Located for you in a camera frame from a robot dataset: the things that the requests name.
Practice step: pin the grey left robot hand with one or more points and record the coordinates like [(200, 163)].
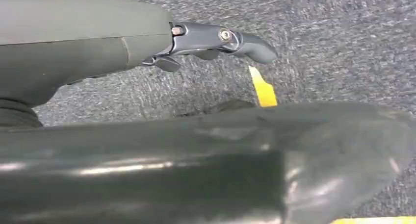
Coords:
[(71, 37)]

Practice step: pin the black robot leg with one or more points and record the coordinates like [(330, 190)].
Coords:
[(162, 183)]

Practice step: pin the yellow floor tape strip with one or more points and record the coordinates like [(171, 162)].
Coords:
[(264, 91), (373, 220)]

